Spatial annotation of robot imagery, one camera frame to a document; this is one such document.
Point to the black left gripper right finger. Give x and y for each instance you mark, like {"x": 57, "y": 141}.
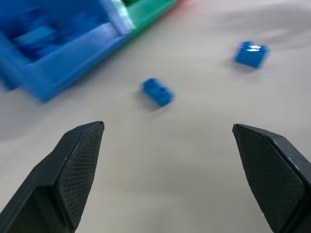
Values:
{"x": 274, "y": 174}

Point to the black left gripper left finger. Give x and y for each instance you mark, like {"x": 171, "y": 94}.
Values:
{"x": 60, "y": 174}

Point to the blue toy brick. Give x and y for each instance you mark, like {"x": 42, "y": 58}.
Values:
{"x": 158, "y": 91}
{"x": 251, "y": 54}
{"x": 36, "y": 40}

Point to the blue plastic bin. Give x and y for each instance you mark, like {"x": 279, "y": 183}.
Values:
{"x": 58, "y": 48}

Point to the green plastic bin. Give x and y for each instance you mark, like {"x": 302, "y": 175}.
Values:
{"x": 148, "y": 12}

